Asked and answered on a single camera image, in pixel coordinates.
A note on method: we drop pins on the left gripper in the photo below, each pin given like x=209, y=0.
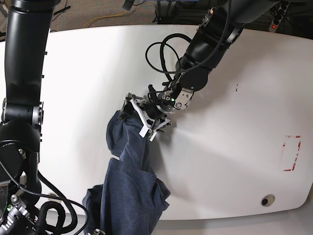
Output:
x=151, y=114

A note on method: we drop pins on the dark blue T-shirt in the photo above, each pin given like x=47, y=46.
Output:
x=132, y=198

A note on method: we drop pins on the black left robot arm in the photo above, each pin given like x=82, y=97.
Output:
x=220, y=28

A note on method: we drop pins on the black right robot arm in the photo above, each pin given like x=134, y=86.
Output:
x=29, y=203

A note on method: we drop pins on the left table grommet hole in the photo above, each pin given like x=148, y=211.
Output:
x=54, y=199

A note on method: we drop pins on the table grommet hole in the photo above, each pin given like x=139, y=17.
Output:
x=54, y=199
x=268, y=200

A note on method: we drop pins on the right table grommet hole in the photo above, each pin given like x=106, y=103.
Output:
x=268, y=200

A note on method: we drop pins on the red tape rectangle marking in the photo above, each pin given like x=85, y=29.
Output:
x=290, y=152

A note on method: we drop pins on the black power strip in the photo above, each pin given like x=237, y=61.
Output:
x=277, y=17

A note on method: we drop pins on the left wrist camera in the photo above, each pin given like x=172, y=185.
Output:
x=147, y=133

